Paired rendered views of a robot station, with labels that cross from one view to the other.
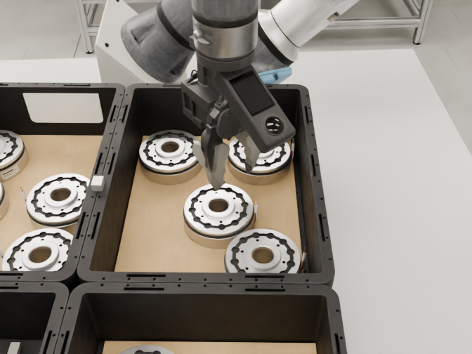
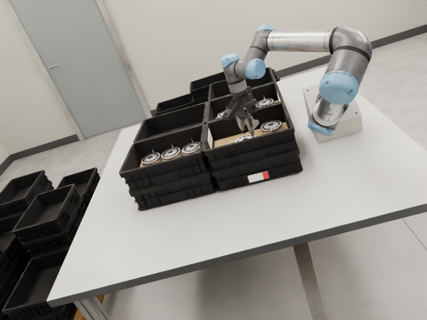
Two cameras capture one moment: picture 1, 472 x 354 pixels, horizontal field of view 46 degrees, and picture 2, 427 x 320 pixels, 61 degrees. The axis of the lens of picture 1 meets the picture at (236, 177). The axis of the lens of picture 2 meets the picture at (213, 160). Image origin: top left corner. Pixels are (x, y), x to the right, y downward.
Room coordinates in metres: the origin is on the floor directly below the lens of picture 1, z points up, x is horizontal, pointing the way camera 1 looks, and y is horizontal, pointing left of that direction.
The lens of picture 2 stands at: (0.66, -1.48, 1.63)
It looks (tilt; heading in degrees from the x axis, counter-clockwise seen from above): 28 degrees down; 101
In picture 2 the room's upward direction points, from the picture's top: 20 degrees counter-clockwise
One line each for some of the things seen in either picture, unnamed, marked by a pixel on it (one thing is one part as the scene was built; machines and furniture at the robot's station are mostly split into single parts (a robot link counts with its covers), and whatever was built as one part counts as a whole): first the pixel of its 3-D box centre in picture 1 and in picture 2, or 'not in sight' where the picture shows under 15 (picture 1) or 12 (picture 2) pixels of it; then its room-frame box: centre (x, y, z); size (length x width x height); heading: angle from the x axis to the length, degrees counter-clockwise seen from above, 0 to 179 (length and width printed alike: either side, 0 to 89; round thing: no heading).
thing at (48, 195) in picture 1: (60, 195); not in sight; (0.57, 0.26, 0.86); 0.05 x 0.05 x 0.01
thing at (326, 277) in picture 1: (212, 170); (246, 127); (0.57, 0.03, 0.92); 0.40 x 0.30 x 0.02; 179
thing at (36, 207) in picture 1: (61, 197); not in sight; (0.57, 0.26, 0.86); 0.10 x 0.10 x 0.01
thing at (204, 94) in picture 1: (222, 86); (243, 102); (0.59, 0.02, 1.05); 0.09 x 0.08 x 0.12; 38
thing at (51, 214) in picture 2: not in sight; (62, 231); (-0.83, 0.38, 0.37); 0.40 x 0.30 x 0.45; 93
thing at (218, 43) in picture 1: (223, 31); (237, 86); (0.58, 0.01, 1.13); 0.08 x 0.08 x 0.05
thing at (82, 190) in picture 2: not in sight; (82, 202); (-0.85, 0.78, 0.31); 0.40 x 0.30 x 0.34; 93
